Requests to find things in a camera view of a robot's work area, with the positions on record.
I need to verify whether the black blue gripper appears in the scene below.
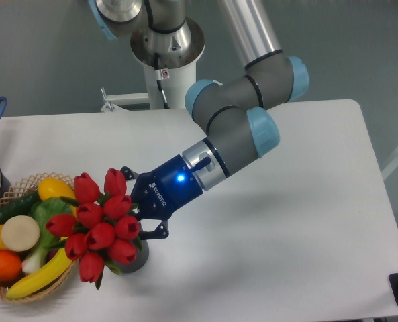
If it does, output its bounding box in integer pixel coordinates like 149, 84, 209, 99
120, 155, 203, 240

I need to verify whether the red tulip bouquet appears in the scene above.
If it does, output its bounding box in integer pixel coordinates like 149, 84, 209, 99
46, 168, 139, 288

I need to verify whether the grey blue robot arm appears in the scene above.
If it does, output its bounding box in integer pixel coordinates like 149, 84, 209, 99
89, 1, 309, 240

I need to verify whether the dark grey ribbed vase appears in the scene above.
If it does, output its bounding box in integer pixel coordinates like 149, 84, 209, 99
111, 217, 149, 274

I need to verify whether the yellow lemon squash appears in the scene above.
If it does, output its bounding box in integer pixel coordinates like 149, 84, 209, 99
38, 177, 75, 201

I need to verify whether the green bok choy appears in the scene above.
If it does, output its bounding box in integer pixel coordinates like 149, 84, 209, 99
22, 197, 72, 275

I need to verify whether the yellow banana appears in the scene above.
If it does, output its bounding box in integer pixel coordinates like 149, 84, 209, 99
5, 248, 76, 302

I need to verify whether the woven wicker basket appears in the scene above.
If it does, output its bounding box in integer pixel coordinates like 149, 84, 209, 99
0, 172, 77, 303

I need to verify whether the green cucumber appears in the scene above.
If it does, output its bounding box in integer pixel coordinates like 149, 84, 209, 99
0, 190, 41, 225

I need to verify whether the beige round disc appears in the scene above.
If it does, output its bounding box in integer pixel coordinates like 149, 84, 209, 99
1, 215, 40, 252

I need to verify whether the orange fruit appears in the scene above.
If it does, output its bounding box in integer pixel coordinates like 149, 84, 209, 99
0, 250, 22, 282

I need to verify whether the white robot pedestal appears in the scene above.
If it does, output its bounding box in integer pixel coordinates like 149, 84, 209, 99
101, 62, 196, 112

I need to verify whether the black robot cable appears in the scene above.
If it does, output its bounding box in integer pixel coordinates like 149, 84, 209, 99
152, 52, 170, 110

